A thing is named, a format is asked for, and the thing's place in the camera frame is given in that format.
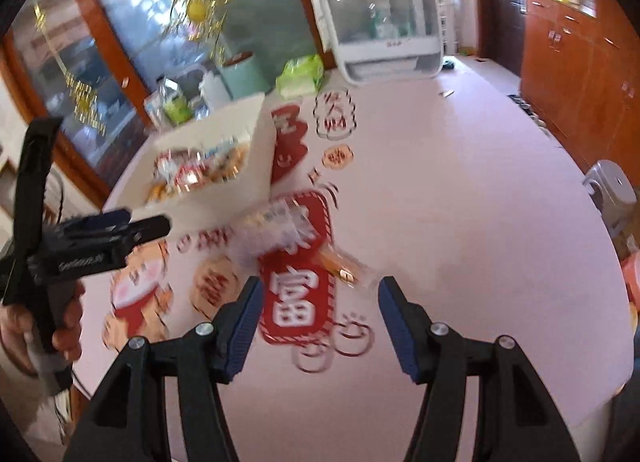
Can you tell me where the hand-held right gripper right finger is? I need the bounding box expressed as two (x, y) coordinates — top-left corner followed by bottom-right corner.
(377, 276), (583, 462)

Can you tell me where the clear orange snack packet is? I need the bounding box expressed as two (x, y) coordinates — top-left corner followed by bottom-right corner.
(227, 196), (372, 293)

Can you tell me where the teal canister brown lid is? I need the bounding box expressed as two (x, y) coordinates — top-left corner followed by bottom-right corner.
(217, 52), (273, 102)

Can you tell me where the white plastic bin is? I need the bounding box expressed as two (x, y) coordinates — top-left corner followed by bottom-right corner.
(145, 92), (278, 207)

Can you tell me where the wooden glass door cabinet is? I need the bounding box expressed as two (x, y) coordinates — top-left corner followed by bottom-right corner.
(0, 0), (366, 203)

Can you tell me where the white squeeze bottle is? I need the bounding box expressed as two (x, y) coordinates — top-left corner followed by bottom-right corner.
(199, 69), (231, 110)

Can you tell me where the pink printed tablecloth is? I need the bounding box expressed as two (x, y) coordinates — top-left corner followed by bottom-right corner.
(75, 59), (638, 462)

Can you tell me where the plastic bottle green label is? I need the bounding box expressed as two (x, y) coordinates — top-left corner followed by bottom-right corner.
(162, 76), (196, 125)

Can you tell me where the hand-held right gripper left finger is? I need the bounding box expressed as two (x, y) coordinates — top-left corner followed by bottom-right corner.
(62, 276), (265, 462)

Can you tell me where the white storage box clear front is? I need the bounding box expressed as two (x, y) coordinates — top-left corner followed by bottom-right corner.
(306, 0), (443, 87)

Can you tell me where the person's left hand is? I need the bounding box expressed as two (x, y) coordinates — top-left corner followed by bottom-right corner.
(0, 283), (87, 374)

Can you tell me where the green tissue pack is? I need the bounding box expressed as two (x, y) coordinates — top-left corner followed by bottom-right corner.
(276, 54), (325, 96)

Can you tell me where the pile of assorted snack packets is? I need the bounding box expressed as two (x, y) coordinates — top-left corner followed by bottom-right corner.
(147, 137), (251, 205)

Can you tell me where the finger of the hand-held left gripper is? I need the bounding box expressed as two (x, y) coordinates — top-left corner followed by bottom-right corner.
(116, 215), (172, 249)
(60, 208), (134, 243)

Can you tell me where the brown wooden cabinet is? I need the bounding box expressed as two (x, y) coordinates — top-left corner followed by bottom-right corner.
(487, 0), (640, 177)

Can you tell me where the grey plastic stool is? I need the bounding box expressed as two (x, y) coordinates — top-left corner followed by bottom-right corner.
(582, 159), (640, 237)

